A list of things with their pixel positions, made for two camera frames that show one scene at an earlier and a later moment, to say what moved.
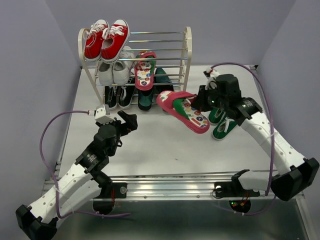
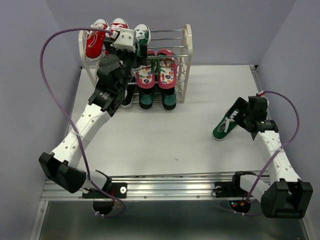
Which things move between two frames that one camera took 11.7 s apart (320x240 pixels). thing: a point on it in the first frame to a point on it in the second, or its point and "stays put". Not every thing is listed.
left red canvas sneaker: [94, 38] stays put
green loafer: [162, 81] to [169, 98]
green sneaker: [215, 114] to [143, 36]
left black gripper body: [119, 131] to [128, 60]
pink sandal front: [144, 68] stays put
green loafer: [145, 99] stays put
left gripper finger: [130, 120] to [142, 58]
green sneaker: [222, 129] stays put
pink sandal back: [179, 105] to [167, 64]
